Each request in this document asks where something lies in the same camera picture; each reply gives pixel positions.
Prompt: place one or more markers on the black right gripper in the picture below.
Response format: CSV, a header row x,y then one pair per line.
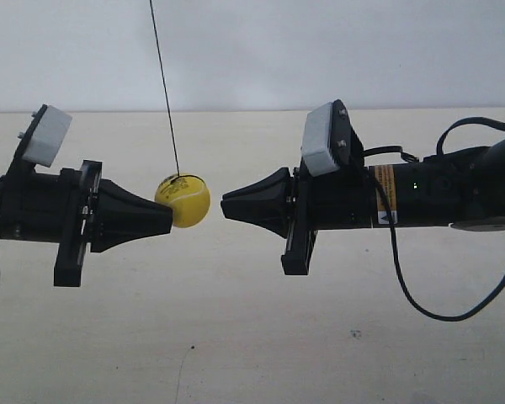
x,y
294,205

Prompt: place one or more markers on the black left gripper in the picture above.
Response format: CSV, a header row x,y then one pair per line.
x,y
57,208

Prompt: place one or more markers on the yellow tennis ball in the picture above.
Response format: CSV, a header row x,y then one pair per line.
x,y
187,195

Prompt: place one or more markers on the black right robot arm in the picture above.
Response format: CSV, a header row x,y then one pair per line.
x,y
464,189

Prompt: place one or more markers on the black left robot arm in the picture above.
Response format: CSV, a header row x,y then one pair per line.
x,y
77,209

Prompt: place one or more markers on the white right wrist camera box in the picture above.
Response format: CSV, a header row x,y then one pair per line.
x,y
316,152

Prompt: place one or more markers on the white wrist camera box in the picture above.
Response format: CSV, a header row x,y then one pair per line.
x,y
316,152
51,126

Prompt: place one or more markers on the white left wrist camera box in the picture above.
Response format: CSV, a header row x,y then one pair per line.
x,y
51,126

